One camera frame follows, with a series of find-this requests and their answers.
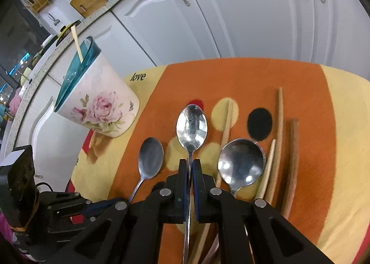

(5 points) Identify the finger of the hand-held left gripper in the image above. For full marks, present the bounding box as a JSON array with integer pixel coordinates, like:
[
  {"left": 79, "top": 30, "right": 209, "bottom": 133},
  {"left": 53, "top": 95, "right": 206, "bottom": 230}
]
[
  {"left": 49, "top": 210, "right": 100, "bottom": 224},
  {"left": 47, "top": 191, "right": 117, "bottom": 214}
]

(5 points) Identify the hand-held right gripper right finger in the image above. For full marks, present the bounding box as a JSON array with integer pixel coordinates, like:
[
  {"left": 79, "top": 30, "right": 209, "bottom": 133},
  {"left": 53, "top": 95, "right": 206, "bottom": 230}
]
[{"left": 192, "top": 159, "right": 341, "bottom": 264}]

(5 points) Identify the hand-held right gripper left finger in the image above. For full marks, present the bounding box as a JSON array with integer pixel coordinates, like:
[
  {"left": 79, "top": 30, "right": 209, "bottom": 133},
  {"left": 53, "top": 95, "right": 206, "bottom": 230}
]
[{"left": 40, "top": 159, "right": 192, "bottom": 264}]

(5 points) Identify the small metal spoon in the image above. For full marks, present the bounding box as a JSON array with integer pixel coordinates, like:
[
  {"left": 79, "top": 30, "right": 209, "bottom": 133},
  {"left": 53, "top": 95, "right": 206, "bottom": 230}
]
[{"left": 127, "top": 137, "right": 165, "bottom": 204}]

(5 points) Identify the medium metal spoon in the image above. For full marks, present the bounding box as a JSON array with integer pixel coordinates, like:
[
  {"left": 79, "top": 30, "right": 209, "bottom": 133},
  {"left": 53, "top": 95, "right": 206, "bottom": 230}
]
[{"left": 176, "top": 104, "right": 208, "bottom": 264}]

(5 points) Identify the pale short chopstick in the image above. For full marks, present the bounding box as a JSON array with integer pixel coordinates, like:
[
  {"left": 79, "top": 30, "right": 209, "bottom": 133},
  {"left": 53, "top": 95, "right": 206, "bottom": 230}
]
[{"left": 255, "top": 139, "right": 277, "bottom": 200}]

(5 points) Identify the thick brown chopstick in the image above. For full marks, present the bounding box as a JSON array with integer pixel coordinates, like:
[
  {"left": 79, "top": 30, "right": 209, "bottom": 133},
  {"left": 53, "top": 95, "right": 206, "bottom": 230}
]
[{"left": 281, "top": 118, "right": 300, "bottom": 219}]

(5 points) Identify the floral cup with teal inside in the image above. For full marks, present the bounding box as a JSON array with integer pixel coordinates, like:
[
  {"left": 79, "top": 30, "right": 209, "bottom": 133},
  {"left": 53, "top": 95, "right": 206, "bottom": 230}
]
[{"left": 53, "top": 36, "right": 140, "bottom": 139}]

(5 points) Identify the long light wooden chopstick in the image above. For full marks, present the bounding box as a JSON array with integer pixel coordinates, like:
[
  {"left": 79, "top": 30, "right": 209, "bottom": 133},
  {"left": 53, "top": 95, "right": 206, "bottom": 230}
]
[{"left": 71, "top": 25, "right": 85, "bottom": 62}]

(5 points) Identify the pink cloth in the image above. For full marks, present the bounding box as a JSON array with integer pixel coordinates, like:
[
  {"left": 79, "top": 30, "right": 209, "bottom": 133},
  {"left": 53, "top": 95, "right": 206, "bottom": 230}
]
[{"left": 9, "top": 87, "right": 24, "bottom": 115}]

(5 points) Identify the orange and yellow patterned cloth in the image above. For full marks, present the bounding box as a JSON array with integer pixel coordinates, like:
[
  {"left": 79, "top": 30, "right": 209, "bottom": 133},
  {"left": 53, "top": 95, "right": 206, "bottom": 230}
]
[{"left": 71, "top": 57, "right": 370, "bottom": 264}]

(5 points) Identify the white dish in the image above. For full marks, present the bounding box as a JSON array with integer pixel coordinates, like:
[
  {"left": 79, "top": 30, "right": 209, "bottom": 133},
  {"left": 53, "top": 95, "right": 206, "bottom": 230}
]
[{"left": 40, "top": 34, "right": 57, "bottom": 49}]

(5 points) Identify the dark window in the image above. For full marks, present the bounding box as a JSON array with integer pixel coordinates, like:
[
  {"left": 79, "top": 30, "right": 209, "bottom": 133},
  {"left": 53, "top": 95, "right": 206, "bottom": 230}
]
[{"left": 0, "top": 1, "right": 50, "bottom": 137}]

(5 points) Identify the black pot with yellow lid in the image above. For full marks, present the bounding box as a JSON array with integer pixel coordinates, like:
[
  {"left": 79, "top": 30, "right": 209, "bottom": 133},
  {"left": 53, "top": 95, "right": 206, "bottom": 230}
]
[{"left": 56, "top": 20, "right": 82, "bottom": 46}]

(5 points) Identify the white cabinet door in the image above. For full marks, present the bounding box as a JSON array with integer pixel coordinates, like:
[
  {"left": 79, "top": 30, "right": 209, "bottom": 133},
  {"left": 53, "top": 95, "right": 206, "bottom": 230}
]
[
  {"left": 111, "top": 0, "right": 223, "bottom": 66},
  {"left": 48, "top": 18, "right": 158, "bottom": 99},
  {"left": 178, "top": 0, "right": 315, "bottom": 63},
  {"left": 306, "top": 0, "right": 370, "bottom": 80}
]

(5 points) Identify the wooden chopstick basket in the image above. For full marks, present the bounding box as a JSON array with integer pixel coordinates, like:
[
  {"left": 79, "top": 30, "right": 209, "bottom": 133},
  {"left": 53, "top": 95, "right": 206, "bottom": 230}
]
[{"left": 22, "top": 0, "right": 49, "bottom": 15}]

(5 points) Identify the speckled kitchen countertop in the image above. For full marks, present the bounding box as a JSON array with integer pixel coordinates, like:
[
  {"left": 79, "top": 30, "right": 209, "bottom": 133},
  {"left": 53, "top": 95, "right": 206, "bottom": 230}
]
[{"left": 0, "top": 0, "right": 185, "bottom": 155}]

